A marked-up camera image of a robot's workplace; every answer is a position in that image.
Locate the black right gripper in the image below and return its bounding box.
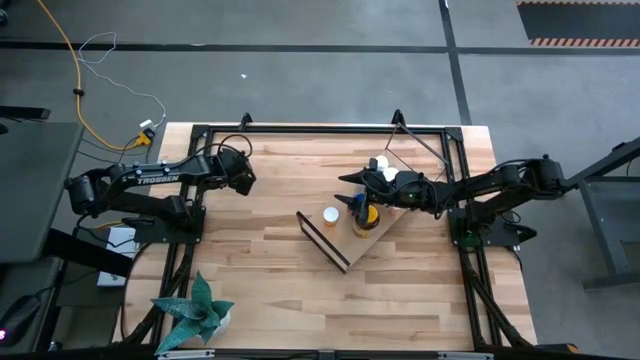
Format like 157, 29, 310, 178
333, 170, 444, 211

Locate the amber bottle yellow cap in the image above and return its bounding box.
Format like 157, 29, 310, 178
352, 203, 381, 240

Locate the white power box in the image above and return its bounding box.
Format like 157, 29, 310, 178
96, 225, 140, 288

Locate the green snake plant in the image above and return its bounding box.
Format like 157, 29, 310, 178
151, 271, 235, 355

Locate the white plant pot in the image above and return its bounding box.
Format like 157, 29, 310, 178
212, 307, 234, 337

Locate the aluminium extrusion bar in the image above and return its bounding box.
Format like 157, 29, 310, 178
157, 349, 216, 360
437, 351, 495, 360

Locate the black flat bar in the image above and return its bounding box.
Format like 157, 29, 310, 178
0, 106, 51, 121

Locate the black computer mouse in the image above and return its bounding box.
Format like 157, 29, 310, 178
0, 294, 42, 347

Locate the hazard-striped black floor mat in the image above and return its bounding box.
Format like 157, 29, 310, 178
516, 0, 640, 48

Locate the wooden shelf black metal frame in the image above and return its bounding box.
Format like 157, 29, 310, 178
295, 122, 450, 275

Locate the black aluminium table frame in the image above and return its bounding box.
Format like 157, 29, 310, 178
119, 109, 539, 351

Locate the white floor cable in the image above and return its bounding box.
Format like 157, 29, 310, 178
77, 32, 167, 129

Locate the yellow power cable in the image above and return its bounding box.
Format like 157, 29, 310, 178
37, 0, 154, 151

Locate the black frame desk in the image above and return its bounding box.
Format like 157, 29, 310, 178
551, 135, 640, 293

